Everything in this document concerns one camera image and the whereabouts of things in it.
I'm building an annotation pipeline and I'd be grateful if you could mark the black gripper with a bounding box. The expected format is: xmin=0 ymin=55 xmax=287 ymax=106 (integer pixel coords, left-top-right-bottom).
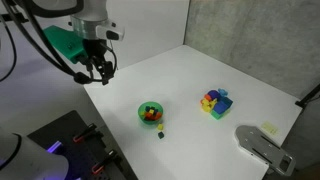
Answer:
xmin=83 ymin=39 xmax=115 ymax=86

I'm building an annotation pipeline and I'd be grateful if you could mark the large green toy block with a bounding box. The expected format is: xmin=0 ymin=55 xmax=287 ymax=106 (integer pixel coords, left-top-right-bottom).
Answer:
xmin=210 ymin=108 xmax=231 ymax=121

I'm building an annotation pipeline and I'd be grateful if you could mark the large blue toy block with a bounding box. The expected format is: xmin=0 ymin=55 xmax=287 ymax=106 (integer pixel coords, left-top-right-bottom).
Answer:
xmin=213 ymin=96 xmax=234 ymax=116

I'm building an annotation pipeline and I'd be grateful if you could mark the black clamp with red tip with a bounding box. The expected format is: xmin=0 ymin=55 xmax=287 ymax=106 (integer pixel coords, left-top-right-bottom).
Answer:
xmin=91 ymin=150 xmax=119 ymax=175
xmin=72 ymin=123 xmax=99 ymax=144

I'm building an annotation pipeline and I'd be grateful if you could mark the black perforated base board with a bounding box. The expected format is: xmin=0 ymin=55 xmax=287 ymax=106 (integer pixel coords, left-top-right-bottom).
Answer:
xmin=27 ymin=110 xmax=139 ymax=180

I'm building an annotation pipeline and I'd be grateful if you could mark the green plastic bowl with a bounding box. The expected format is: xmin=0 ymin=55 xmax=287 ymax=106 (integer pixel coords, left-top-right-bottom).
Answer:
xmin=137 ymin=101 xmax=164 ymax=126

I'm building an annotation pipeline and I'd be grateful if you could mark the yellow toy piece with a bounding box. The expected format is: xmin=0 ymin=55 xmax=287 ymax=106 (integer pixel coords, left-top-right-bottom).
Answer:
xmin=200 ymin=98 xmax=218 ymax=114

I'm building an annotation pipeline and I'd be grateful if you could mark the purple toy piece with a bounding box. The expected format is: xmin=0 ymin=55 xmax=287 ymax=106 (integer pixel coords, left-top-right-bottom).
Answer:
xmin=208 ymin=89 xmax=222 ymax=100

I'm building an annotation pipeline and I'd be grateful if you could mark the light blue toy piece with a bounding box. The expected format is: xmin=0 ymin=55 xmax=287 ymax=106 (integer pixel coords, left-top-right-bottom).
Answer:
xmin=217 ymin=87 xmax=230 ymax=96

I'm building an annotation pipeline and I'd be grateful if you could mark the pale yellow sticky note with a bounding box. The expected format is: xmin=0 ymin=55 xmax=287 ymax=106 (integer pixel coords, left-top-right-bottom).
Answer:
xmin=260 ymin=121 xmax=279 ymax=136

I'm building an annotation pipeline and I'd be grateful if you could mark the black stand pole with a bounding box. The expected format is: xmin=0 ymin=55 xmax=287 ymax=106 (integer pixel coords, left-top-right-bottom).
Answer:
xmin=294 ymin=83 xmax=320 ymax=110

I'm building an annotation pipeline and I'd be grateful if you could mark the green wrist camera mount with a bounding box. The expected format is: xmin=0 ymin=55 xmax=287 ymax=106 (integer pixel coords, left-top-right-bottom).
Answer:
xmin=42 ymin=24 xmax=88 ymax=65

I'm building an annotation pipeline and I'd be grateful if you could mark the thick black cable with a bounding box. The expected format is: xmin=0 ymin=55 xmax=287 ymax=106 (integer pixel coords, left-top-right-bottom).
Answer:
xmin=1 ymin=0 xmax=118 ymax=86

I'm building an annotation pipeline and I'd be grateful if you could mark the thin black cable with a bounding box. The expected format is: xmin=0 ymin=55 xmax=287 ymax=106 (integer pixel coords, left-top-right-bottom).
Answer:
xmin=0 ymin=13 xmax=18 ymax=83

